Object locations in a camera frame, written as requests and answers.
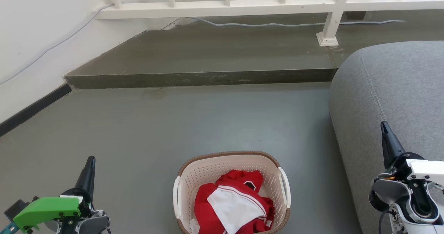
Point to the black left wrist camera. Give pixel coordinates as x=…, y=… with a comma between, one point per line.
x=15, y=207

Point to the grey fabric sofa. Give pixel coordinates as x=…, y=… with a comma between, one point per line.
x=399, y=91

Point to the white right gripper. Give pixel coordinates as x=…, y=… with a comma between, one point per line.
x=428, y=169

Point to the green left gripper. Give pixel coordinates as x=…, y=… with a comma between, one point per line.
x=45, y=208

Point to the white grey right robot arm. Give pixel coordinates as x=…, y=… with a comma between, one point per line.
x=392, y=190

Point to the small white cloth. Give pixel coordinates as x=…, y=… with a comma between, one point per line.
x=194, y=226

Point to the black baseboard strip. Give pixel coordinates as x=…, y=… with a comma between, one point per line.
x=34, y=108

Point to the red and white garment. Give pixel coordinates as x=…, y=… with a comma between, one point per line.
x=211, y=211

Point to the white wooden railing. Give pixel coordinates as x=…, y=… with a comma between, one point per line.
x=215, y=9

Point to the beige plastic laundry basket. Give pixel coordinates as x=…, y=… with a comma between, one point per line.
x=208, y=169

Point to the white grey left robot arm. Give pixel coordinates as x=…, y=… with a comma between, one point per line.
x=93, y=225

